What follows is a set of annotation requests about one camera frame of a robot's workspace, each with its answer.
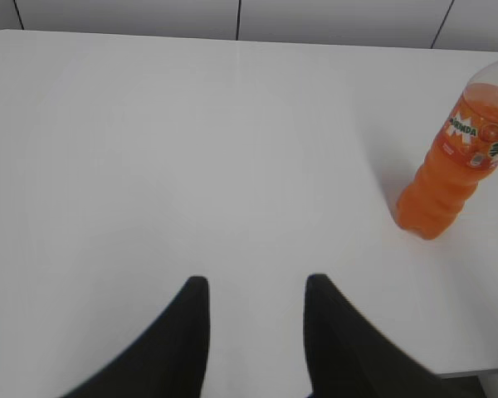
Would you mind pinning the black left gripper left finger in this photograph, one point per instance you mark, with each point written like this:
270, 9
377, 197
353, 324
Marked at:
169, 359

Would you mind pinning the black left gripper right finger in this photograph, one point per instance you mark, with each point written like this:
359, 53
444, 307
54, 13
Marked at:
348, 357

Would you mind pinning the orange soda bottle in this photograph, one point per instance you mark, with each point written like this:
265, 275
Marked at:
464, 152

